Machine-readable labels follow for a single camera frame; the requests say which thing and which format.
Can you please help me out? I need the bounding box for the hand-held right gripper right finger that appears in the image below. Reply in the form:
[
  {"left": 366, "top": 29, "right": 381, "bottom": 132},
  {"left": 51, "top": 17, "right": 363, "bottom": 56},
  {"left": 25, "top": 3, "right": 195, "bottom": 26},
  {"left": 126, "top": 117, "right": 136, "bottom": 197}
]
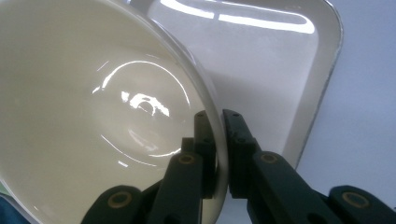
[{"left": 222, "top": 109, "right": 344, "bottom": 224}]

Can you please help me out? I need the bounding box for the cream round bowl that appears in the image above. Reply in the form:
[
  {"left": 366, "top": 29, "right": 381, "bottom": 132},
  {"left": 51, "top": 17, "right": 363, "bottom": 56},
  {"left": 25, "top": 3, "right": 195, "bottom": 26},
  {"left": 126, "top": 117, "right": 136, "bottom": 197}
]
[{"left": 0, "top": 0, "right": 230, "bottom": 224}]

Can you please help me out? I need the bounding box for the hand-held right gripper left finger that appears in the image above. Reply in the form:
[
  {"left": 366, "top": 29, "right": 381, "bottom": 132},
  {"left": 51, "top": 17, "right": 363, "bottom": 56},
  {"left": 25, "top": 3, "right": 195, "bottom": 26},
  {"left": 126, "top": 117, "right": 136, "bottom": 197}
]
[{"left": 148, "top": 110, "right": 219, "bottom": 224}]

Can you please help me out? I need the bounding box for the cream square plate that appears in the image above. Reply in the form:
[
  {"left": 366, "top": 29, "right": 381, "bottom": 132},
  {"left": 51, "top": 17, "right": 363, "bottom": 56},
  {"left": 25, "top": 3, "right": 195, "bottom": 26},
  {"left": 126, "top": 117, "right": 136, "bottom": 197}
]
[{"left": 132, "top": 0, "right": 345, "bottom": 172}]

